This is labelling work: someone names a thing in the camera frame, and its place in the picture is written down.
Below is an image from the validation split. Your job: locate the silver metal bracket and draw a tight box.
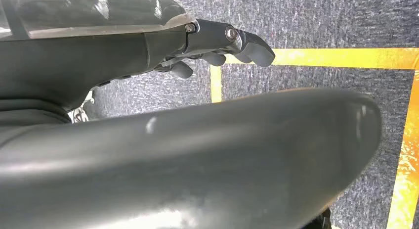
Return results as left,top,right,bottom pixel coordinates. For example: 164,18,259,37
68,90,96,124

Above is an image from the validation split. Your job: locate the yellow floor tape marking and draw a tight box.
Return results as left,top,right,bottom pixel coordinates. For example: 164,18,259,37
209,47,419,229

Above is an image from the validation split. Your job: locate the ribbed grey left arm sleeve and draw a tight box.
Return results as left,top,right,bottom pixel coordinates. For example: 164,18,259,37
0,99,71,146

